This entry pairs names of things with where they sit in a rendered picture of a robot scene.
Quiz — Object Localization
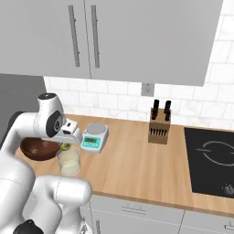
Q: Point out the grey wall outlet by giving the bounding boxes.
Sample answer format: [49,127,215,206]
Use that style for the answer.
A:
[141,81,155,98]

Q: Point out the white teal kitchen scale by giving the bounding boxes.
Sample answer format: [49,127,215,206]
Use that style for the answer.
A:
[80,122,110,154]

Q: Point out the glass of lemonade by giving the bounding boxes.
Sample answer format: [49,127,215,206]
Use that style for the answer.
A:
[56,146,82,177]

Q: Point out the wooden knife block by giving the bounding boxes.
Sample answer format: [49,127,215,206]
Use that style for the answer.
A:
[147,107,172,145]

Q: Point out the wide grey drawer front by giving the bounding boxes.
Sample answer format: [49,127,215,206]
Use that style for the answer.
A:
[89,194,186,229]

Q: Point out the grey cupboard door handle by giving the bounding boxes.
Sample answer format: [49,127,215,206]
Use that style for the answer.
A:
[90,5,101,69]
[68,5,81,69]

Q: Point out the grey hob knob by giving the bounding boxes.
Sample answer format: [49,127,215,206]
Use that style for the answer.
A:
[223,184,234,197]

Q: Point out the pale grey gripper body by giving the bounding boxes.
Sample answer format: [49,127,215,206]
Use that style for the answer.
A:
[41,126,83,145]

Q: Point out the black hob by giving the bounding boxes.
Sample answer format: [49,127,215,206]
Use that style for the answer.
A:
[183,126,234,200]

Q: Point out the dark grey fridge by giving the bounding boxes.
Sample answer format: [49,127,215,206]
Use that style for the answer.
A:
[0,73,48,150]

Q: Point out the wide grey wall cupboard door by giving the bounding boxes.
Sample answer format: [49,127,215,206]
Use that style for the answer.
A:
[83,0,225,88]

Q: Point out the grey base cupboard door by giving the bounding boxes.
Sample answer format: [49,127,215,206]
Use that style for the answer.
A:
[90,209,181,234]

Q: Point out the yellow green fruit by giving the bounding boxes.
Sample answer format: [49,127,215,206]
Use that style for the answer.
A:
[59,143,73,152]

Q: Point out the narrow grey wall cupboard door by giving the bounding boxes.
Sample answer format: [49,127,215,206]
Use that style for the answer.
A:
[0,0,92,80]

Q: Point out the brown bowl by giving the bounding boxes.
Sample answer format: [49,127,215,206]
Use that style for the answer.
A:
[19,137,62,162]

